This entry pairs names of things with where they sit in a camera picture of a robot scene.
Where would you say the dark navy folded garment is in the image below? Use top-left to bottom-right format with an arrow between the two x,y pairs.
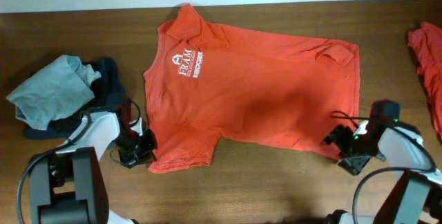
23,57 -> 125,140

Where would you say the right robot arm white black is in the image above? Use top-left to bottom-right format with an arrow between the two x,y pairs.
325,118 -> 441,224

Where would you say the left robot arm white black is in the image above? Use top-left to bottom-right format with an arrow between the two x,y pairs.
16,94 -> 157,224

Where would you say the red garment pile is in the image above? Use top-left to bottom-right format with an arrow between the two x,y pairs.
408,21 -> 441,140

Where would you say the grey folded shirt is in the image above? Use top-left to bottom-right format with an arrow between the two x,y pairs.
6,55 -> 102,131

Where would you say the red t-shirt with logo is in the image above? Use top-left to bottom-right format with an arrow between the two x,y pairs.
144,4 -> 361,174

